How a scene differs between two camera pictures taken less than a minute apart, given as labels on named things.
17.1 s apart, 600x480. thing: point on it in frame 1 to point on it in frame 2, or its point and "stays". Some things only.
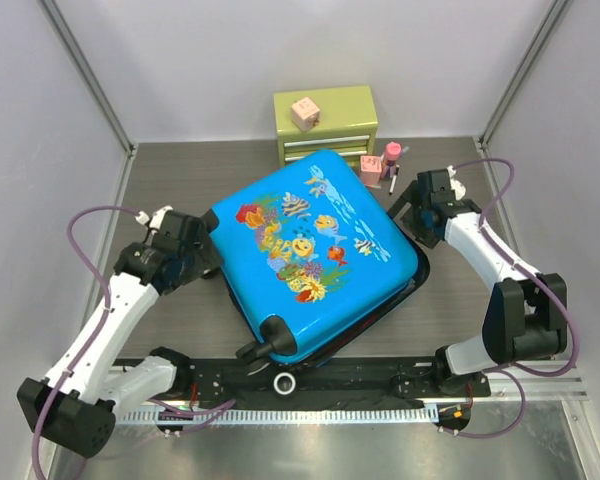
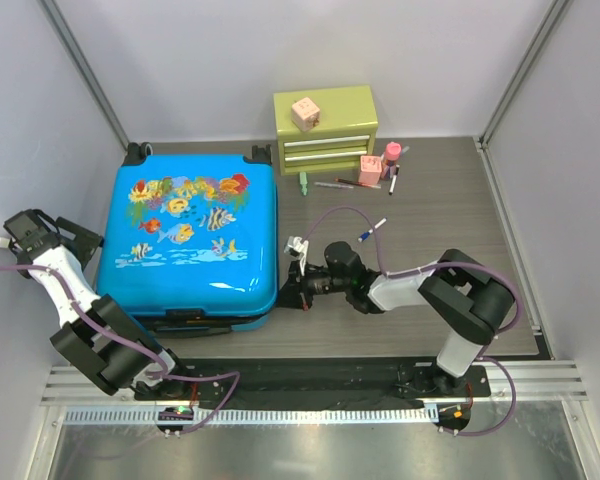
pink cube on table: [371, 168] stays
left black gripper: [208, 259] to [86, 242]
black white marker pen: [394, 179] stays
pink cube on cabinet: [305, 114] stays
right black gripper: [409, 196] to [292, 293]
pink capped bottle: [393, 155] stays
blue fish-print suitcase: [312, 255] to [189, 243]
